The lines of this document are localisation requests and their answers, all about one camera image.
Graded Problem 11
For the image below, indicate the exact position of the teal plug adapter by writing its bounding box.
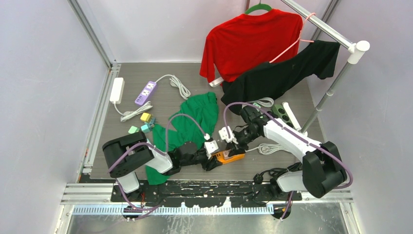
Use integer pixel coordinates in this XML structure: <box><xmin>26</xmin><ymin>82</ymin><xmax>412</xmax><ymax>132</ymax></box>
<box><xmin>147</xmin><ymin>117</ymin><xmax>156</xmax><ymax>128</ymax></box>
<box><xmin>140</xmin><ymin>123</ymin><xmax>153</xmax><ymax>134</ymax></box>

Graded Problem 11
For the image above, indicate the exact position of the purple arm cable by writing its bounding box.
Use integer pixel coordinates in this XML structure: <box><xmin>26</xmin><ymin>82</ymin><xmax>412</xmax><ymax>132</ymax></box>
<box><xmin>108</xmin><ymin>114</ymin><xmax>210</xmax><ymax>221</ymax></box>
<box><xmin>223</xmin><ymin>102</ymin><xmax>354</xmax><ymax>220</ymax></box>

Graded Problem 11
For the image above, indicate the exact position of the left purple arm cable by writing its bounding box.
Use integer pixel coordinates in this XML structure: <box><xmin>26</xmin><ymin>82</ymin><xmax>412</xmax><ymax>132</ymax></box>
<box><xmin>108</xmin><ymin>114</ymin><xmax>210</xmax><ymax>221</ymax></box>

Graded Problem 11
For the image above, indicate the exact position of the black coiled cable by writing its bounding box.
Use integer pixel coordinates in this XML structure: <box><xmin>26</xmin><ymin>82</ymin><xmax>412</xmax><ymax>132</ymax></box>
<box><xmin>253</xmin><ymin>161</ymin><xmax>302</xmax><ymax>185</ymax></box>

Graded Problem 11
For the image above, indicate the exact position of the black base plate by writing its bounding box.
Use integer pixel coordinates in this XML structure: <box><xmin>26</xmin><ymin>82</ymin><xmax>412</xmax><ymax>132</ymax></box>
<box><xmin>127</xmin><ymin>180</ymin><xmax>288</xmax><ymax>208</ymax></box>

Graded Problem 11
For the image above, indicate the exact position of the green power strip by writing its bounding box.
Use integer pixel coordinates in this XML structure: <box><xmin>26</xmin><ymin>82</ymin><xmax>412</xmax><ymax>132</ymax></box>
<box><xmin>271</xmin><ymin>104</ymin><xmax>295</xmax><ymax>128</ymax></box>

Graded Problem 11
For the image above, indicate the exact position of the pink clothes hanger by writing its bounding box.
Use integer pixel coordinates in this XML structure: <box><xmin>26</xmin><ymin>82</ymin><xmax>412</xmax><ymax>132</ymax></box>
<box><xmin>269</xmin><ymin>12</ymin><xmax>316</xmax><ymax>63</ymax></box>

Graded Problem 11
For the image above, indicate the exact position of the silver clothes rack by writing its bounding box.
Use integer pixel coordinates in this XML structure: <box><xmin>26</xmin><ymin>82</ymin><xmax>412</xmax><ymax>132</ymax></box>
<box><xmin>281</xmin><ymin>0</ymin><xmax>371</xmax><ymax>136</ymax></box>

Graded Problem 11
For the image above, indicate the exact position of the green clothes hanger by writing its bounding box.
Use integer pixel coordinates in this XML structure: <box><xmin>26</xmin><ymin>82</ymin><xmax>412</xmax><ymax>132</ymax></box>
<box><xmin>244</xmin><ymin>3</ymin><xmax>273</xmax><ymax>15</ymax></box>

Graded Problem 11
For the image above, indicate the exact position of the black t-shirt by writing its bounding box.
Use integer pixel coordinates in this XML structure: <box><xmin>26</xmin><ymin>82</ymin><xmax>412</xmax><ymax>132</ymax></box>
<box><xmin>221</xmin><ymin>40</ymin><xmax>341</xmax><ymax>115</ymax></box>

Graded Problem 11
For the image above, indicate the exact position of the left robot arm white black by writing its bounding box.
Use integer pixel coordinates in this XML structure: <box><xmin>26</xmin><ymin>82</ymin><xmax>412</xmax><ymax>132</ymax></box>
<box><xmin>102</xmin><ymin>132</ymin><xmax>223</xmax><ymax>201</ymax></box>

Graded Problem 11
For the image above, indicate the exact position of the purple strip white cable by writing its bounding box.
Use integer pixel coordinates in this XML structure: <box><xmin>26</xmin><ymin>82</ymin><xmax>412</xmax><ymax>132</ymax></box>
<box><xmin>154</xmin><ymin>74</ymin><xmax>191</xmax><ymax>100</ymax></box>

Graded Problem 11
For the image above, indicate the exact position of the light green plug adapter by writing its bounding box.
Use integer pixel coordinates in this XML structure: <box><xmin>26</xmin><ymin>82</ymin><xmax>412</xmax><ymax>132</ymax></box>
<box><xmin>128</xmin><ymin>126</ymin><xmax>139</xmax><ymax>134</ymax></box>

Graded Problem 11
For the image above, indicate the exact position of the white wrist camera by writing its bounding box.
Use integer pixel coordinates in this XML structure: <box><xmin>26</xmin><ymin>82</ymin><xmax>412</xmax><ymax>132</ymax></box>
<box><xmin>204</xmin><ymin>134</ymin><xmax>219</xmax><ymax>159</ymax></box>
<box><xmin>218</xmin><ymin>127</ymin><xmax>238</xmax><ymax>144</ymax></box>

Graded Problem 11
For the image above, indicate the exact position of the purple power strip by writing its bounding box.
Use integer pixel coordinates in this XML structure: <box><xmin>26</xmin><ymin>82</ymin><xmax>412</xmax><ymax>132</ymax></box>
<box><xmin>134</xmin><ymin>81</ymin><xmax>157</xmax><ymax>106</ymax></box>

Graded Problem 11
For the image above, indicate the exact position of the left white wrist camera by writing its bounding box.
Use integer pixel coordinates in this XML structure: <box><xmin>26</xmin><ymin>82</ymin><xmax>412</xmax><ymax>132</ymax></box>
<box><xmin>204</xmin><ymin>134</ymin><xmax>219</xmax><ymax>159</ymax></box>

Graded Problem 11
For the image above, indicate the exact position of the yellow plug adapter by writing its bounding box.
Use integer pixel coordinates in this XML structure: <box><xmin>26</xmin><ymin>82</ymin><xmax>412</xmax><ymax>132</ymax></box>
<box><xmin>140</xmin><ymin>112</ymin><xmax>152</xmax><ymax>123</ymax></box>

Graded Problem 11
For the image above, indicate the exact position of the white power strip cable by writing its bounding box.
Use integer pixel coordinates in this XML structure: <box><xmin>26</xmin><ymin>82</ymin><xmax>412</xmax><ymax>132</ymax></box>
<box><xmin>113</xmin><ymin>100</ymin><xmax>153</xmax><ymax>123</ymax></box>

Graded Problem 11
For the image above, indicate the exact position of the orange power strip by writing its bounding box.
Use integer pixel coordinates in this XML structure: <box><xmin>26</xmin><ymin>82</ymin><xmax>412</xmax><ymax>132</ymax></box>
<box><xmin>211</xmin><ymin>150</ymin><xmax>245</xmax><ymax>164</ymax></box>

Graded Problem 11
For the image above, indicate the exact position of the red t-shirt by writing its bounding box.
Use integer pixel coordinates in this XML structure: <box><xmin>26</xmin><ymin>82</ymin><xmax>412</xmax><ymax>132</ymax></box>
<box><xmin>199</xmin><ymin>9</ymin><xmax>303</xmax><ymax>83</ymax></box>

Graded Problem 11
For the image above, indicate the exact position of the white power strip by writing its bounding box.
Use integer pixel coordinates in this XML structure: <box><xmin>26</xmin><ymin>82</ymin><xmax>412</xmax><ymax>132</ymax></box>
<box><xmin>110</xmin><ymin>78</ymin><xmax>125</xmax><ymax>104</ymax></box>

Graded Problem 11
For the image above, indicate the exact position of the green t-shirt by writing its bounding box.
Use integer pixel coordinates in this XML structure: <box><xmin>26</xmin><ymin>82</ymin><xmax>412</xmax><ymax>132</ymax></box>
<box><xmin>146</xmin><ymin>92</ymin><xmax>219</xmax><ymax>185</ymax></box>

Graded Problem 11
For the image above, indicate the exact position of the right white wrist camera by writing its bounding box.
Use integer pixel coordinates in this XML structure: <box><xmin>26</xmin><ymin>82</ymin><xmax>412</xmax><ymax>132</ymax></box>
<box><xmin>218</xmin><ymin>127</ymin><xmax>238</xmax><ymax>144</ymax></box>

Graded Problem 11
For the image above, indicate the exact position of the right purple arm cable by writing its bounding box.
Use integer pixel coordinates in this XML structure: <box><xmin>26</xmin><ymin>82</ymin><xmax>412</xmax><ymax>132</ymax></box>
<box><xmin>223</xmin><ymin>102</ymin><xmax>354</xmax><ymax>220</ymax></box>

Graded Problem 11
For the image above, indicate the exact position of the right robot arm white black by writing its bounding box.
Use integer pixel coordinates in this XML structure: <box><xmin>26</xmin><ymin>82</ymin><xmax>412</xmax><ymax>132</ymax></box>
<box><xmin>219</xmin><ymin>104</ymin><xmax>353</xmax><ymax>200</ymax></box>

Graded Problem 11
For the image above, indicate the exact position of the aluminium frame rail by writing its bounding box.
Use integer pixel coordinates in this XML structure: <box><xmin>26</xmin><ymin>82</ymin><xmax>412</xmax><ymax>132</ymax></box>
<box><xmin>68</xmin><ymin>0</ymin><xmax>122</xmax><ymax>130</ymax></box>

